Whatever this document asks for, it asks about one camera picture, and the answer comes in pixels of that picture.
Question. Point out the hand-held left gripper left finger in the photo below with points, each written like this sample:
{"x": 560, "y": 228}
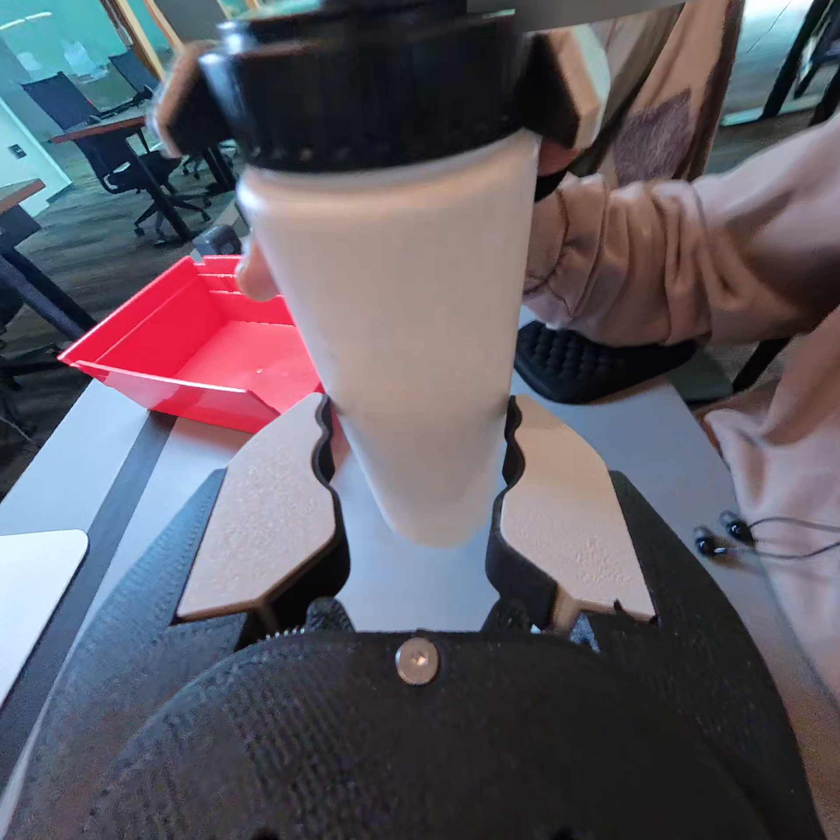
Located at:
{"x": 262, "y": 525}

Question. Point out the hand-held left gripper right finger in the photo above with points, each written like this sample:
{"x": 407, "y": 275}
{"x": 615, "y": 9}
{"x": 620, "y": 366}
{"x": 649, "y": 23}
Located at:
{"x": 571, "y": 525}

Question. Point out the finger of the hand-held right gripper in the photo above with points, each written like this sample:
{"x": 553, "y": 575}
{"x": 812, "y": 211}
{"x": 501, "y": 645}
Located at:
{"x": 564, "y": 85}
{"x": 180, "y": 105}

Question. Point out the white bottle with black cap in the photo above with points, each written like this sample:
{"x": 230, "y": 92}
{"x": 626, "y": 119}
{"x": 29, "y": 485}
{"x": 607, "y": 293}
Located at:
{"x": 407, "y": 328}

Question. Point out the wooden edged office desk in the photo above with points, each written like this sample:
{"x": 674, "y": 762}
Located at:
{"x": 98, "y": 128}

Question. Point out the black office chair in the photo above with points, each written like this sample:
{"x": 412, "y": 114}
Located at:
{"x": 111, "y": 157}

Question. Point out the black power adapter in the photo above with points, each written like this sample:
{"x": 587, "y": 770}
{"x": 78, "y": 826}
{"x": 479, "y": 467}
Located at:
{"x": 216, "y": 241}

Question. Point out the black chair armrest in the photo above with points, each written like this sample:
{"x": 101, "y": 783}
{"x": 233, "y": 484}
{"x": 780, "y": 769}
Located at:
{"x": 590, "y": 367}

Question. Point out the red plastic bin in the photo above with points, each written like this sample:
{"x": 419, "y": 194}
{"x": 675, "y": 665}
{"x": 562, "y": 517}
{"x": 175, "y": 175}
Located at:
{"x": 197, "y": 348}

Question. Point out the white metal board stand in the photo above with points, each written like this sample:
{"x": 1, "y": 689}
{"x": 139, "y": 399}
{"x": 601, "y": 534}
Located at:
{"x": 33, "y": 604}

